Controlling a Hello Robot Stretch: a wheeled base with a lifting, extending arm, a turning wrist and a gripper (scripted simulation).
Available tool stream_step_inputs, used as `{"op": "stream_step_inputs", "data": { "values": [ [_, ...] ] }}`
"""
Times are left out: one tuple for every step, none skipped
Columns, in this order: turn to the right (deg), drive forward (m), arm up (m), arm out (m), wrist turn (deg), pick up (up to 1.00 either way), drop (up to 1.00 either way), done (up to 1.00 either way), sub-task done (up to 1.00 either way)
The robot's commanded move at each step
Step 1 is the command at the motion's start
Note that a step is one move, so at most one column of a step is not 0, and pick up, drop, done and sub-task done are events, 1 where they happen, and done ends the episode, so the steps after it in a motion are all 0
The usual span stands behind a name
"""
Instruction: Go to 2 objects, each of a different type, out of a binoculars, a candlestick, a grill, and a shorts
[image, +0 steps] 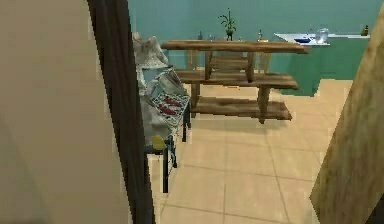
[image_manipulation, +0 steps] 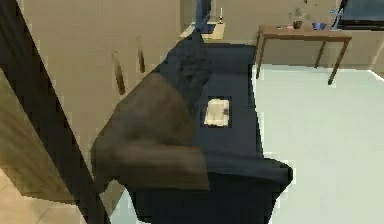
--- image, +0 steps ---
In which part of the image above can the brown wooden shelf table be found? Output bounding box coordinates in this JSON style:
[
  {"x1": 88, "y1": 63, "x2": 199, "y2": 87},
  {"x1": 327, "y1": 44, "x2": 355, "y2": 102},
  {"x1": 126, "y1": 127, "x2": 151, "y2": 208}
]
[{"x1": 160, "y1": 39, "x2": 309, "y2": 125}]

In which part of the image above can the wooden chair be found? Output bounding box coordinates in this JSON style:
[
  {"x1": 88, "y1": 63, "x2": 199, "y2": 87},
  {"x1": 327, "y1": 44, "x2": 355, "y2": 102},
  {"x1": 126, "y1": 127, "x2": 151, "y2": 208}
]
[{"x1": 187, "y1": 49, "x2": 272, "y2": 75}]

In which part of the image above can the green potted house plant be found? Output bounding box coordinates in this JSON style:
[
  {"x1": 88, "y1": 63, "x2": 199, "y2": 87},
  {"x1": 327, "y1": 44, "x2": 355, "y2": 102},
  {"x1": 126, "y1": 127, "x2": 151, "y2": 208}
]
[{"x1": 218, "y1": 7, "x2": 238, "y2": 42}]

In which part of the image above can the teal kitchen counter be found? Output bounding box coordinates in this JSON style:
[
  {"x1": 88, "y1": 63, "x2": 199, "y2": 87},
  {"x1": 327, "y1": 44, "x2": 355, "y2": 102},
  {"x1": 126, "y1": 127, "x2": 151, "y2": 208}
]
[{"x1": 269, "y1": 32, "x2": 372, "y2": 98}]

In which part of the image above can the clear glass jar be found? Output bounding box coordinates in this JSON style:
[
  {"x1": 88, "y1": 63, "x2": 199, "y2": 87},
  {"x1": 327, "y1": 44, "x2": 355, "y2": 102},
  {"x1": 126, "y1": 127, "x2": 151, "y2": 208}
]
[{"x1": 315, "y1": 27, "x2": 330, "y2": 45}]

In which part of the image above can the light wooden door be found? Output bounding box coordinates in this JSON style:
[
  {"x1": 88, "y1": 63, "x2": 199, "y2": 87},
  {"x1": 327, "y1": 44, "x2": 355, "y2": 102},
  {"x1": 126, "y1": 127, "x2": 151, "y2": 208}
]
[{"x1": 309, "y1": 2, "x2": 384, "y2": 224}]

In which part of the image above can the dark brown door frame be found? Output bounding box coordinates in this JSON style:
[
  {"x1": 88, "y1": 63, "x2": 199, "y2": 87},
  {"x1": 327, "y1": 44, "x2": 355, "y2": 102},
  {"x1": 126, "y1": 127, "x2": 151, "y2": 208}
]
[{"x1": 87, "y1": 0, "x2": 157, "y2": 224}]

